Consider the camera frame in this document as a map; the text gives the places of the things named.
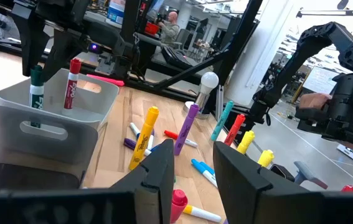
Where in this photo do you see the yellow Sharpie highlighter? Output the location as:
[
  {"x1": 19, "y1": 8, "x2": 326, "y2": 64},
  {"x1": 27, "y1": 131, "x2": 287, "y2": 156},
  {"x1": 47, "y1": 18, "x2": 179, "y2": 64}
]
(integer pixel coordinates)
[
  {"x1": 236, "y1": 129, "x2": 256, "y2": 155},
  {"x1": 257, "y1": 149, "x2": 275, "y2": 168}
]

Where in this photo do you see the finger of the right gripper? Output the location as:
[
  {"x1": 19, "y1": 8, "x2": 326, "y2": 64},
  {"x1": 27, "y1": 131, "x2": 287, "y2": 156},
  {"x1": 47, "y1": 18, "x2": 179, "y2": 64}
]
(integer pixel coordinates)
[
  {"x1": 40, "y1": 29, "x2": 80, "y2": 82},
  {"x1": 20, "y1": 18, "x2": 51, "y2": 77}
]

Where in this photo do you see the whiteboard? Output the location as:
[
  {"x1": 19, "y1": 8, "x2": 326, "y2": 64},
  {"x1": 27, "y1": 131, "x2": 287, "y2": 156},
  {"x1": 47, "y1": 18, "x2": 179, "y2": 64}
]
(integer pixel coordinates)
[{"x1": 302, "y1": 65, "x2": 341, "y2": 95}]

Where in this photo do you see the white marker red cap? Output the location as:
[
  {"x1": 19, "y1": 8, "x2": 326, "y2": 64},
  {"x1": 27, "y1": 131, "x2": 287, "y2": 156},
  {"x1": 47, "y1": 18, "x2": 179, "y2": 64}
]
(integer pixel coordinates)
[{"x1": 163, "y1": 129, "x2": 199, "y2": 149}]

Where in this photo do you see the person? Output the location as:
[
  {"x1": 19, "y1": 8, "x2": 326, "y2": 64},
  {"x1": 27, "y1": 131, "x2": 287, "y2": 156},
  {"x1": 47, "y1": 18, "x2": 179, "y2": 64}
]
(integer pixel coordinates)
[{"x1": 159, "y1": 11, "x2": 180, "y2": 47}]

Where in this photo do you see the grey clamp handle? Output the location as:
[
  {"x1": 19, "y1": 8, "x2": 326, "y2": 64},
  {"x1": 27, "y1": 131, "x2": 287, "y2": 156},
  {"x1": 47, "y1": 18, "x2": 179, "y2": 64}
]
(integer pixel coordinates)
[{"x1": 293, "y1": 161, "x2": 329, "y2": 190}]

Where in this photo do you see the white light bulb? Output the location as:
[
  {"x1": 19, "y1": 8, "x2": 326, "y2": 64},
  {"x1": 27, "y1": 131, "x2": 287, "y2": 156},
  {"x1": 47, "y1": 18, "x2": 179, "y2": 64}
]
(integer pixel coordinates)
[{"x1": 200, "y1": 71, "x2": 220, "y2": 96}]

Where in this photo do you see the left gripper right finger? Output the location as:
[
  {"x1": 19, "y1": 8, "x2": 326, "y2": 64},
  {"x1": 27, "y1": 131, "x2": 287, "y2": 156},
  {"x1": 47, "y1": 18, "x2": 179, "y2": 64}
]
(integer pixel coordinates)
[{"x1": 212, "y1": 142, "x2": 273, "y2": 224}]

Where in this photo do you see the green Expo marker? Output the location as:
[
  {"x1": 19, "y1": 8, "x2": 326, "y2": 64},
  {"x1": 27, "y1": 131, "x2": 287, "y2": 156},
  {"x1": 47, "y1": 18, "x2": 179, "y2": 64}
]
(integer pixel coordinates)
[{"x1": 29, "y1": 64, "x2": 45, "y2": 129}]

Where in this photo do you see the black aluminium table frame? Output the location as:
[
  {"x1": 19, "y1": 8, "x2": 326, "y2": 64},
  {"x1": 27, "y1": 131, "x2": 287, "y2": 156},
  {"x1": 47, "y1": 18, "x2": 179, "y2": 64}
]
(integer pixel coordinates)
[{"x1": 0, "y1": 0, "x2": 264, "y2": 134}]

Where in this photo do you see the light grey plastic bin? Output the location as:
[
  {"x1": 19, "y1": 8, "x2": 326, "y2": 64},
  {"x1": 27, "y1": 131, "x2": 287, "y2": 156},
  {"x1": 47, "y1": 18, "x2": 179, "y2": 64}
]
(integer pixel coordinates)
[{"x1": 0, "y1": 67, "x2": 120, "y2": 131}]

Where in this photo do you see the person's hand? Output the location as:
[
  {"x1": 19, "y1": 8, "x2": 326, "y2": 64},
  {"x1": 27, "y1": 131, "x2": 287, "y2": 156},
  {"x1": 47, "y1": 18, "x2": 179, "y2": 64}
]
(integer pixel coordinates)
[{"x1": 299, "y1": 92, "x2": 332, "y2": 110}]

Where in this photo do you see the white marker light-blue cap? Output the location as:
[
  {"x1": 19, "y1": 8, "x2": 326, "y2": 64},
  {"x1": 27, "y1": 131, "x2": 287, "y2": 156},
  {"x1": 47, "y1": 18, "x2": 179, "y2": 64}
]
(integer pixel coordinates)
[
  {"x1": 198, "y1": 161, "x2": 216, "y2": 177},
  {"x1": 191, "y1": 158, "x2": 219, "y2": 189}
]

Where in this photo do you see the white marker blue cap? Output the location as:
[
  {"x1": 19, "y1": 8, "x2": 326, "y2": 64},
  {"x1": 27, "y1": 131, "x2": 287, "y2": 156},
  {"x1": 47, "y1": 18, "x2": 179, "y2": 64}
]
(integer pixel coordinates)
[{"x1": 129, "y1": 121, "x2": 155, "y2": 147}]

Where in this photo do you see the teal highlighter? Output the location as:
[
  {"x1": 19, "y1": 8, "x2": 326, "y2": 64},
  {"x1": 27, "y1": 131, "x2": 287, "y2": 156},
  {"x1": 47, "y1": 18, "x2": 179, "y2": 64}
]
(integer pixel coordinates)
[{"x1": 210, "y1": 100, "x2": 235, "y2": 142}]

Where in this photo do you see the deep purple highlighter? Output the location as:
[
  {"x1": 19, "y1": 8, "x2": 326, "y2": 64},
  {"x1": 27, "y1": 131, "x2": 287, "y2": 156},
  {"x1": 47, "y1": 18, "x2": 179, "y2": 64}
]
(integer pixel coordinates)
[{"x1": 173, "y1": 103, "x2": 200, "y2": 156}]

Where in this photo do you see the pink Expo marker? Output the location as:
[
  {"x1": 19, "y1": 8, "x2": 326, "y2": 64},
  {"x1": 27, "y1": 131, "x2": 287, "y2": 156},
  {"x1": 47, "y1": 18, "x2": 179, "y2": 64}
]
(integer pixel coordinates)
[{"x1": 169, "y1": 189, "x2": 189, "y2": 224}]

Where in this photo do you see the red Expo marker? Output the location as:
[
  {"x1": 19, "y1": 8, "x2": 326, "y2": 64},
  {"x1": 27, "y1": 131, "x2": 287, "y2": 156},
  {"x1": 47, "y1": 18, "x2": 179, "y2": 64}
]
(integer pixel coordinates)
[{"x1": 63, "y1": 57, "x2": 82, "y2": 110}]

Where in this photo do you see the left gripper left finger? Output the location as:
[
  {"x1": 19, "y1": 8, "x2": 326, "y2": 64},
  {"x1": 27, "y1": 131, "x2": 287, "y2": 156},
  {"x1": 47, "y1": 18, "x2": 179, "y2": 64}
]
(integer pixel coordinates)
[{"x1": 110, "y1": 139, "x2": 175, "y2": 224}]

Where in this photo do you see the grey office chair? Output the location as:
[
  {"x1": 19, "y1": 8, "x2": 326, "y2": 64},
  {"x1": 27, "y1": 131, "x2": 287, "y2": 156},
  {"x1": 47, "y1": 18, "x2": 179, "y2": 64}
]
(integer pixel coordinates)
[{"x1": 174, "y1": 28, "x2": 192, "y2": 56}]

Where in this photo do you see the pink highlighter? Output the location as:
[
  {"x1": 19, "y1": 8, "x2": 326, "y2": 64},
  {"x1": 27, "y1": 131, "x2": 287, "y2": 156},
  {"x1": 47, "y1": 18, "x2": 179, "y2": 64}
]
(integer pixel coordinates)
[{"x1": 86, "y1": 73, "x2": 125, "y2": 87}]

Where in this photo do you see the dark grey translucent bin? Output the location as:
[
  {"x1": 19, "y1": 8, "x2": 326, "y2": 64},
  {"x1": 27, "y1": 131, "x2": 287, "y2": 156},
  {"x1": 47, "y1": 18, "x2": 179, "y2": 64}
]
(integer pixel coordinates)
[{"x1": 0, "y1": 105, "x2": 99, "y2": 206}]

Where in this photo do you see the red highlighter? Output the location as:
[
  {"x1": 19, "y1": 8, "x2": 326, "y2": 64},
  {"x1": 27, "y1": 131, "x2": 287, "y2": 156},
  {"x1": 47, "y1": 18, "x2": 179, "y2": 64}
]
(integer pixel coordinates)
[{"x1": 224, "y1": 113, "x2": 247, "y2": 146}]

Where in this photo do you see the orange-yellow highlighter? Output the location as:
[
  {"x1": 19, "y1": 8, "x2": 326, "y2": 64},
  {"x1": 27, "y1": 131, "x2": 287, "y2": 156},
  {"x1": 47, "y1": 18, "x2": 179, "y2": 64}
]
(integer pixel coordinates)
[{"x1": 128, "y1": 106, "x2": 161, "y2": 171}]

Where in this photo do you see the white marker yellow cap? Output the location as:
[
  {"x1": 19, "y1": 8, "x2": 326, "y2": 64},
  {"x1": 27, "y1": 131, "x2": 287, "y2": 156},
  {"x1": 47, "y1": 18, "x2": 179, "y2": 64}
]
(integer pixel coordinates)
[{"x1": 182, "y1": 204, "x2": 223, "y2": 223}]

